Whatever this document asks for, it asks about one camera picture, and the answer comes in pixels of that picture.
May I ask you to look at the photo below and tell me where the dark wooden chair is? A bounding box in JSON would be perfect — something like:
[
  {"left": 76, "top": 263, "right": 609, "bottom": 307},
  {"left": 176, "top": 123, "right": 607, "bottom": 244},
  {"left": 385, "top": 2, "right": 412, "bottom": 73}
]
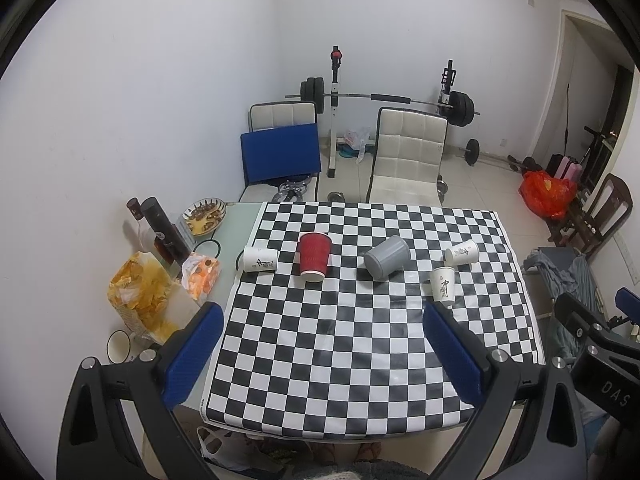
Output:
[{"left": 549, "top": 174, "right": 634, "bottom": 260}]

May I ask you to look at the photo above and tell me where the orange tissue pack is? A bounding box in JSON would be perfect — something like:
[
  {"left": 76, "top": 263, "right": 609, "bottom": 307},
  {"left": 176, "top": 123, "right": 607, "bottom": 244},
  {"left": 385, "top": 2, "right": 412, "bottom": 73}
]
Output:
[{"left": 180, "top": 252, "right": 220, "bottom": 304}]

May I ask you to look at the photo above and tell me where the white barbell rack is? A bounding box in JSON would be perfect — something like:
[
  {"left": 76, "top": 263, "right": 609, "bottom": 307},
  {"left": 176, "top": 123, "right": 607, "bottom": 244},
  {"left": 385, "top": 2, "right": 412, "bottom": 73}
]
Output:
[{"left": 326, "top": 46, "right": 370, "bottom": 179}]

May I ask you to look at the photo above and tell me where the plate with food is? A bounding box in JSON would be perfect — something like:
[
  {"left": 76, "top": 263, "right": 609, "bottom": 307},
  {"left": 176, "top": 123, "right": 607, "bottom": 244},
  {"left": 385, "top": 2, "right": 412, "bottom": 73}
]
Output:
[{"left": 182, "top": 197, "right": 227, "bottom": 237}]

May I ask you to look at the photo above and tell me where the white paper cup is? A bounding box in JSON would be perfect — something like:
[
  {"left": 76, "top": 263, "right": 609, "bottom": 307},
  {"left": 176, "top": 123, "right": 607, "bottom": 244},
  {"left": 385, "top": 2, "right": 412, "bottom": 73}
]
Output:
[
  {"left": 431, "top": 266, "right": 456, "bottom": 308},
  {"left": 241, "top": 246, "right": 279, "bottom": 272},
  {"left": 445, "top": 240, "right": 480, "bottom": 266}
]

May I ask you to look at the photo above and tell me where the dark bottle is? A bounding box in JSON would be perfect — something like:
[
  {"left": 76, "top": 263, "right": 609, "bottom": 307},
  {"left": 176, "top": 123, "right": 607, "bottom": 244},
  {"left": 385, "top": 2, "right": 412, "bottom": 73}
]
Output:
[{"left": 141, "top": 196, "right": 191, "bottom": 266}]

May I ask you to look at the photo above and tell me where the white enamel mug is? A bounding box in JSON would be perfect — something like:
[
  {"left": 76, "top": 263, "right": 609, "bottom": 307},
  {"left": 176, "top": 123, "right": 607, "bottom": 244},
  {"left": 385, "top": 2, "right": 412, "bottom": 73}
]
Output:
[{"left": 106, "top": 330, "right": 132, "bottom": 364}]

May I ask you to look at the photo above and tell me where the white padded chair left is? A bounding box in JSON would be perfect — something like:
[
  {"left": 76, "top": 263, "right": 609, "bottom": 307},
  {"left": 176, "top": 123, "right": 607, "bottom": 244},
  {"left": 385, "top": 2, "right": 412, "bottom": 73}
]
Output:
[{"left": 240, "top": 101, "right": 321, "bottom": 202}]

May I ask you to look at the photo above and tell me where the white padded chair right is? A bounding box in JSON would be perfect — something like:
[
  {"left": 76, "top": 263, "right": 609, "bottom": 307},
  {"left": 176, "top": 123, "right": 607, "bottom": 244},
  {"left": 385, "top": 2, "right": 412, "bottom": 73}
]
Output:
[{"left": 367, "top": 106, "right": 448, "bottom": 207}]

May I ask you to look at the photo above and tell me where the black white checkered mat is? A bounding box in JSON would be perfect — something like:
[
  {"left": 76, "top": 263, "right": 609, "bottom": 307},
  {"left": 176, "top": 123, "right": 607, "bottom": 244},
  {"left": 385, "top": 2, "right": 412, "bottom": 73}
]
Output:
[{"left": 201, "top": 203, "right": 544, "bottom": 440}]

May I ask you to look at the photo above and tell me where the red plastic bag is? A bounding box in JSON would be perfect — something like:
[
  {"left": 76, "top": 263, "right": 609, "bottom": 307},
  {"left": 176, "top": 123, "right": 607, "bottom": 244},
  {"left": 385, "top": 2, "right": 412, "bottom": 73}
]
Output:
[{"left": 518, "top": 170, "right": 577, "bottom": 221}]

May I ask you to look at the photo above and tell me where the grey blue clothes pile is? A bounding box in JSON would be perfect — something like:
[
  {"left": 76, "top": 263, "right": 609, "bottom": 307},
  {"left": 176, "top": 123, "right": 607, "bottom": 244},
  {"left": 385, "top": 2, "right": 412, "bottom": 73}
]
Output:
[{"left": 522, "top": 247, "right": 605, "bottom": 364}]

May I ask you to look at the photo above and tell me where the yellow snack bag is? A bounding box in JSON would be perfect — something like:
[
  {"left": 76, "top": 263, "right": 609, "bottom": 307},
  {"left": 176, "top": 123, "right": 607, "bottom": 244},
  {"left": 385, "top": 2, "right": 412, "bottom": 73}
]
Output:
[{"left": 107, "top": 252, "right": 200, "bottom": 344}]

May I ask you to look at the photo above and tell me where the grey plastic cup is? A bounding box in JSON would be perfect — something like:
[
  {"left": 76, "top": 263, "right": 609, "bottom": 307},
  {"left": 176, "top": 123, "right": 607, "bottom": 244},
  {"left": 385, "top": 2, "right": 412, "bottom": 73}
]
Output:
[{"left": 363, "top": 235, "right": 411, "bottom": 281}]

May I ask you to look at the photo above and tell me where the blue cushion board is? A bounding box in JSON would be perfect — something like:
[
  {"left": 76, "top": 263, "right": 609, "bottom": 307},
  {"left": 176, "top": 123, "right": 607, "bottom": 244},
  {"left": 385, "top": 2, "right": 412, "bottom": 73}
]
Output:
[{"left": 240, "top": 124, "right": 321, "bottom": 185}]

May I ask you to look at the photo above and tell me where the white padded chair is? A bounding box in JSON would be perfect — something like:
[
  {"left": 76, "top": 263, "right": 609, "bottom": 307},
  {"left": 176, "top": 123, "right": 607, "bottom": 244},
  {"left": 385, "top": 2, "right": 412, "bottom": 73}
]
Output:
[
  {"left": 367, "top": 106, "right": 448, "bottom": 207},
  {"left": 240, "top": 101, "right": 321, "bottom": 202}
]

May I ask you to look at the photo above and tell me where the red ribbed paper cup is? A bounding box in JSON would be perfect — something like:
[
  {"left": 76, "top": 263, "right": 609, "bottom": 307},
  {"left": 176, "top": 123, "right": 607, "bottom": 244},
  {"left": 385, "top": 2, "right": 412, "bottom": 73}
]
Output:
[{"left": 298, "top": 232, "right": 332, "bottom": 283}]

